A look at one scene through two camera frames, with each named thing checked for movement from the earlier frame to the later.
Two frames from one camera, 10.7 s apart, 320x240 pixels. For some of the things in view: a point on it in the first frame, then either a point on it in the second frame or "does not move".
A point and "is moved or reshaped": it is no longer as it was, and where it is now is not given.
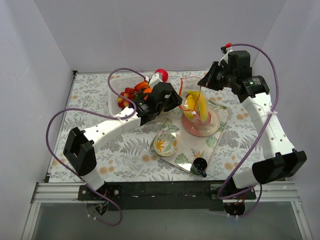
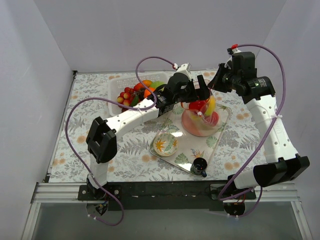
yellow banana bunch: x=191 y=99 is moved or reshaped
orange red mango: x=142 y=85 does not move
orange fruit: x=147 y=90 does not move
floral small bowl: x=165 y=144 does not move
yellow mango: x=203 y=107 -> x=212 y=106
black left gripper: x=172 y=99 -> x=194 y=90
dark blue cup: x=198 y=166 does not move
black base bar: x=166 y=195 does not move
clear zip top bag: x=193 y=101 is moved or reshaped
